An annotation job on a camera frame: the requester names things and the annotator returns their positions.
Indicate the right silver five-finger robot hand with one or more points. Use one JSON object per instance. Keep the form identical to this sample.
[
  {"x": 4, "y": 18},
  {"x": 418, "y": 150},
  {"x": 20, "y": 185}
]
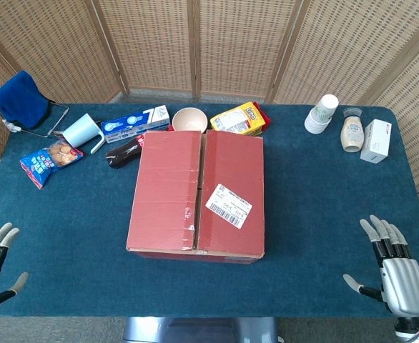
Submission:
[{"x": 404, "y": 286}]

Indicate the red cardboard box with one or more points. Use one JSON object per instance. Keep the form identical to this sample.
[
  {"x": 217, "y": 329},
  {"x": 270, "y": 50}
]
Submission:
[{"x": 166, "y": 193}]

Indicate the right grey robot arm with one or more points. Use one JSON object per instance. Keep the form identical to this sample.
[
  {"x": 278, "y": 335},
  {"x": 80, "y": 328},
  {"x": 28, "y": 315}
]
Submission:
[{"x": 408, "y": 326}]

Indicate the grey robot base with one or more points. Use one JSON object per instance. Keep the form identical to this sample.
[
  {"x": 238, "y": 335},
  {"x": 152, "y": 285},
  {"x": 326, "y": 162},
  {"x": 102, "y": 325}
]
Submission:
[{"x": 202, "y": 330}]

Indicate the white carton box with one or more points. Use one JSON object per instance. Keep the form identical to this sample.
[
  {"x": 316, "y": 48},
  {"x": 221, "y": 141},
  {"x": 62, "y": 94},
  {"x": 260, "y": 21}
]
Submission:
[{"x": 375, "y": 141}]

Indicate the blue white toothpaste box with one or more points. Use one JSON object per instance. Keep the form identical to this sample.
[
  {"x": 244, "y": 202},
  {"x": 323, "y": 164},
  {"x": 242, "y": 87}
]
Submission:
[{"x": 134, "y": 123}]

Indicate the blue table cloth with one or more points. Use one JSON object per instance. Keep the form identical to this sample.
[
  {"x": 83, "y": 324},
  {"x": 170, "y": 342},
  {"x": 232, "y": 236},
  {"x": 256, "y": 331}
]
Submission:
[{"x": 302, "y": 214}]

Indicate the blue cookie snack bag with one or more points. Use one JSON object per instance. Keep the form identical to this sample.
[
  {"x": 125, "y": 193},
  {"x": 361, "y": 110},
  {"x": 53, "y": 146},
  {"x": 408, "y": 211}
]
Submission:
[{"x": 48, "y": 160}]

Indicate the small white clip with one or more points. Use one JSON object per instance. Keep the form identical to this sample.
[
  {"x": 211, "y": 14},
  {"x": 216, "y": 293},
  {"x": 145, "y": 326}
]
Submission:
[{"x": 12, "y": 126}]

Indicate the mayonnaise squeeze bottle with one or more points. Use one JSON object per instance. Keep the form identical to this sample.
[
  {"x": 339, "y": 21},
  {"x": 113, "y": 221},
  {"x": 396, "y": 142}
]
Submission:
[{"x": 352, "y": 132}]

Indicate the light blue plastic mug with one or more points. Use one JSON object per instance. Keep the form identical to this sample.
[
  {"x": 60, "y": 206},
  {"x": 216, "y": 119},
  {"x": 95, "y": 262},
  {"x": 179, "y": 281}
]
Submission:
[{"x": 81, "y": 130}]

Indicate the stack of paper cups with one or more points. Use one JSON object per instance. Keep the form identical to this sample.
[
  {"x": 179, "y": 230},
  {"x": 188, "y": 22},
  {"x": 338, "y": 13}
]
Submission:
[{"x": 320, "y": 114}]

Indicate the red snack package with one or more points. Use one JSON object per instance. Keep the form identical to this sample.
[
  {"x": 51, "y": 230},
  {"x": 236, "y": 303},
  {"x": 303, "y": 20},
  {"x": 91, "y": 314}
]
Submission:
[{"x": 265, "y": 119}]

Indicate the yellow snack package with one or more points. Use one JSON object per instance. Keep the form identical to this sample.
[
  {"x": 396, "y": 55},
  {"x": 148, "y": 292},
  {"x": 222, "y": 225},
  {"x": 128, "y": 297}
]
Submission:
[{"x": 236, "y": 119}]

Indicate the cream bowl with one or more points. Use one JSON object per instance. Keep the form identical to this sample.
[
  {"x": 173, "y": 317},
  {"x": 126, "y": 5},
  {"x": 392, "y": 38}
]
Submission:
[{"x": 189, "y": 119}]

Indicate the wooden woven folding screen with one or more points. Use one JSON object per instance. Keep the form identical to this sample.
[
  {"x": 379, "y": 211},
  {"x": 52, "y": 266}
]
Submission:
[{"x": 231, "y": 43}]

